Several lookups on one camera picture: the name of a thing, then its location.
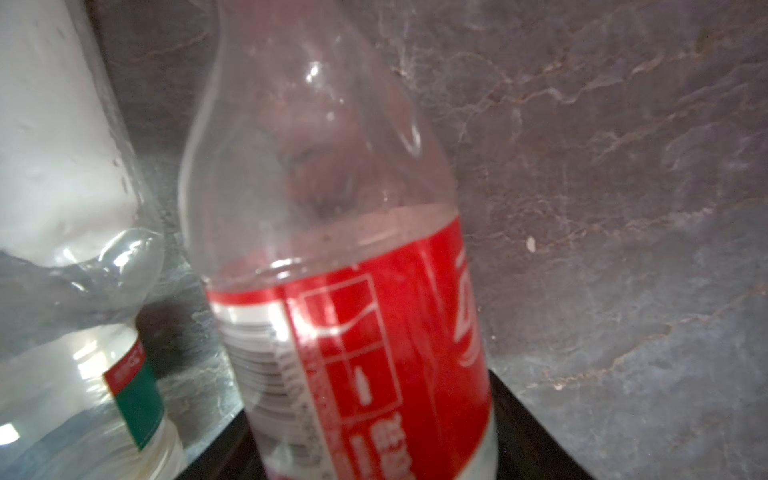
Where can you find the white label square bottle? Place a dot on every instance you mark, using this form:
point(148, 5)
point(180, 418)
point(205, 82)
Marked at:
point(81, 249)

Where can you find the red label cola bottle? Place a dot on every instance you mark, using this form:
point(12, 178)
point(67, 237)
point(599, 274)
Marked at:
point(321, 215)

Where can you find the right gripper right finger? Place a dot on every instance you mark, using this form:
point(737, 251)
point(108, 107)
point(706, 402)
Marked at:
point(526, 449)

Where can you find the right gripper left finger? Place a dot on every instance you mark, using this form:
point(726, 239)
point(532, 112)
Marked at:
point(233, 455)

